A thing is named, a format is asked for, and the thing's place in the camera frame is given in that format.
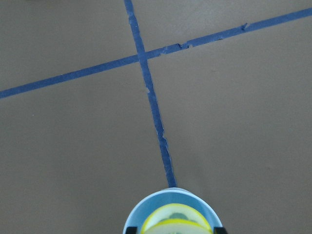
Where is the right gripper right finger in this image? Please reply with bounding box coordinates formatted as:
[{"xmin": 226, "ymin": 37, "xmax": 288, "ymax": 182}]
[{"xmin": 214, "ymin": 227, "xmax": 228, "ymax": 234}]

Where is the light blue cup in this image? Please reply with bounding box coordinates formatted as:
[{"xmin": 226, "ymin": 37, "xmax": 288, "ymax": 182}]
[{"xmin": 123, "ymin": 187, "xmax": 224, "ymax": 234}]

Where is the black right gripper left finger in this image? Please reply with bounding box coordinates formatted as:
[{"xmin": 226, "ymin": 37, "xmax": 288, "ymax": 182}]
[{"xmin": 126, "ymin": 227, "xmax": 137, "ymax": 234}]

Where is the yellow lemon slice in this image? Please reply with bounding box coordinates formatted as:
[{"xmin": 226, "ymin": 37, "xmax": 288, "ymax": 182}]
[{"xmin": 140, "ymin": 203, "xmax": 213, "ymax": 234}]

